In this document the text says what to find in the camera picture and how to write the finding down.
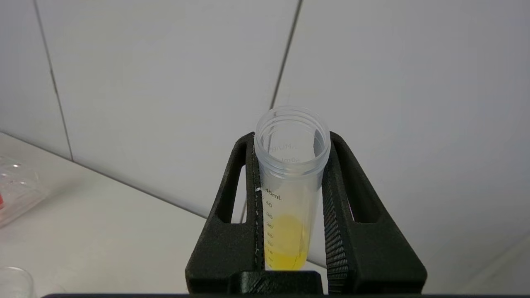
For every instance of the test tube with yellow pigment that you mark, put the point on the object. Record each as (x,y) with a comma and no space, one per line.
(290,231)

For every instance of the clear acrylic test tube rack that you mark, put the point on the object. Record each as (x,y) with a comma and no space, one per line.
(20,190)

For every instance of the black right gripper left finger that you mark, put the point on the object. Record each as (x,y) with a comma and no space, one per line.
(232,248)

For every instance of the clear glass beaker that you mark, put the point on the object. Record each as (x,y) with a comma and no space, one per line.
(14,283)

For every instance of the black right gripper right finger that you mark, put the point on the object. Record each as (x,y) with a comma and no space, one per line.
(364,256)

